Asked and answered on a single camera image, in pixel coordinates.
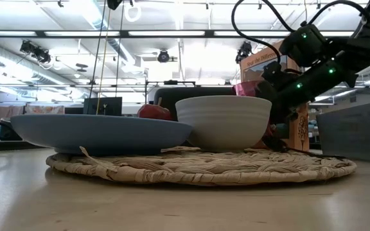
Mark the floral cloth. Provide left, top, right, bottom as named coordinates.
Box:
left=24, top=104, right=66, bottom=116

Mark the orange cereal box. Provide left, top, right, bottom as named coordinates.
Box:
left=239, top=40, right=310, bottom=151

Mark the red orange apple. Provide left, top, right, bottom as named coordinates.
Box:
left=136, top=98, right=175, bottom=122

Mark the black ceiling spotlight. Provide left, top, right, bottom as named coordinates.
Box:
left=235, top=40, right=253, bottom=64
left=157, top=49, right=170, bottom=64
left=19, top=40, right=51, bottom=64

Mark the black overhead beam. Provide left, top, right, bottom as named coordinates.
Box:
left=0, top=30, right=370, bottom=39

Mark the white ribbed bowl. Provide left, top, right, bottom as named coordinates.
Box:
left=175, top=95, right=272, bottom=152

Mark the grey rectangular tray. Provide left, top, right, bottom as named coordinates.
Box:
left=315, top=99, right=370, bottom=164

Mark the blue plate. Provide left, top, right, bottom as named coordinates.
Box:
left=10, top=114, right=192, bottom=156

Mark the black monitor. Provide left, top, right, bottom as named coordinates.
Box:
left=83, top=97, right=123, bottom=117

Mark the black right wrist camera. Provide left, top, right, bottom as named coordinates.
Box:
left=261, top=60, right=290, bottom=81

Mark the round woven placemat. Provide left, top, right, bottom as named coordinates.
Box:
left=46, top=146, right=358, bottom=187

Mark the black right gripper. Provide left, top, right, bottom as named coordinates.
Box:
left=256, top=76, right=321, bottom=124

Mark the white hanging ring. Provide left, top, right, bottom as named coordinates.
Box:
left=124, top=3, right=142, bottom=22

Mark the red faceted cup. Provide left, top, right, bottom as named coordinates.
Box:
left=233, top=80, right=266, bottom=97

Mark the black bucket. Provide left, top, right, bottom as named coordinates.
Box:
left=0, top=117, right=22, bottom=142

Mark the black hanging cable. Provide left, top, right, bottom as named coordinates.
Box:
left=88, top=0, right=108, bottom=99
left=114, top=0, right=125, bottom=98

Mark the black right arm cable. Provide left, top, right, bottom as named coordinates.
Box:
left=231, top=0, right=370, bottom=64

